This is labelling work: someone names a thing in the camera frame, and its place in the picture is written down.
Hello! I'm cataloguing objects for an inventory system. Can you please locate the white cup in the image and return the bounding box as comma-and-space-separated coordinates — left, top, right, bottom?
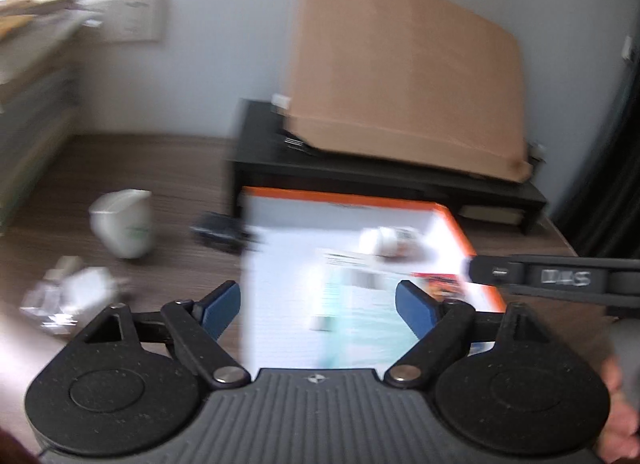
89, 189, 153, 259

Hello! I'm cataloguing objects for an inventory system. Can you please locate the black desk riser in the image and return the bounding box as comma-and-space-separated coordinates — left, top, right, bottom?
227, 98, 548, 237

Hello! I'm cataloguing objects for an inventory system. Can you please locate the red box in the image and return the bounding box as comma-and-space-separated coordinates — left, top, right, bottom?
410, 271, 472, 303

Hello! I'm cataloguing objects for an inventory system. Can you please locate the white pill bottle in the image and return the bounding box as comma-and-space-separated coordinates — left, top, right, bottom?
359, 226, 423, 262

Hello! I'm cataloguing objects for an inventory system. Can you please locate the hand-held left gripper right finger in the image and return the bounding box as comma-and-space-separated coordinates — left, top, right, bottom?
383, 280, 556, 390

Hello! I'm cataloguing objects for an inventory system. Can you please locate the orange white box lid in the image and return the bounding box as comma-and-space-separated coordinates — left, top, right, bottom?
239, 186, 506, 370

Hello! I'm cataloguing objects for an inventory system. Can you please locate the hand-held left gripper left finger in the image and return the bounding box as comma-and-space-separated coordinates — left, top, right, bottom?
75, 280, 252, 391

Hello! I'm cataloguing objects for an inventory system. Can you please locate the tilted wooden board stand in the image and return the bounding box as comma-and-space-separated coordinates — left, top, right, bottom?
272, 0, 543, 183

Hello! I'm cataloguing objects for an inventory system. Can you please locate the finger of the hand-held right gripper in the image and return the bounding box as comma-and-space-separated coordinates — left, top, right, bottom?
464, 254, 525, 289

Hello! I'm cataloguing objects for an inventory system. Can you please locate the black power adapter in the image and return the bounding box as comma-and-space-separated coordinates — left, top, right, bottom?
190, 211, 262, 255

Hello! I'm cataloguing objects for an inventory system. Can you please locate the small white bottle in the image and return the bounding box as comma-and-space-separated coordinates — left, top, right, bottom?
62, 268, 132, 317

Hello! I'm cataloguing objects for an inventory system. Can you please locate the green white box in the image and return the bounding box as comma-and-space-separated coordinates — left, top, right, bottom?
320, 249, 426, 370

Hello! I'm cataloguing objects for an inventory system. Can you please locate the person's right hand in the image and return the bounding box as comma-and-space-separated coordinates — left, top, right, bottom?
597, 356, 640, 463

